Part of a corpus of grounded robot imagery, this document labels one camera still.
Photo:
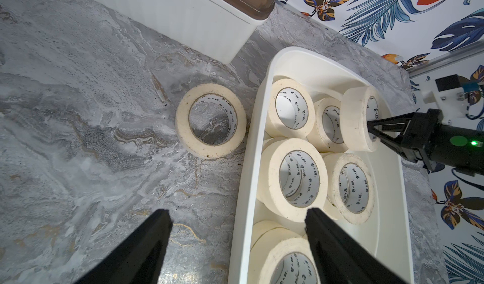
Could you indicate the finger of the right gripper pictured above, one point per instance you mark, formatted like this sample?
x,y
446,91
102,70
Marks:
x,y
394,124
394,143

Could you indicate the cream masking tape roll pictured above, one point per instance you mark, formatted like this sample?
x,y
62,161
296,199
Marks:
x,y
278,255
292,179
351,189
326,135
359,105
210,121
291,112

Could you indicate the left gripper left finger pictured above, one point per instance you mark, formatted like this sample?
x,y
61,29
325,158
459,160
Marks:
x,y
139,258

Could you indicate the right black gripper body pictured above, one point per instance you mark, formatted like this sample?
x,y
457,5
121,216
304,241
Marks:
x,y
425,138

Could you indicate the brown lidded storage case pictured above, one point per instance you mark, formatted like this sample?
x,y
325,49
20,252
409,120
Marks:
x,y
216,28

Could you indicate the white plastic storage tray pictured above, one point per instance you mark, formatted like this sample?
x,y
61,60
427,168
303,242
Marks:
x,y
386,234

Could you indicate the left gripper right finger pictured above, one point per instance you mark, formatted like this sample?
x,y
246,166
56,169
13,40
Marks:
x,y
339,258

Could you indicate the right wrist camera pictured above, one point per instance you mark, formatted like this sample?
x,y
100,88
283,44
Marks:
x,y
455,95

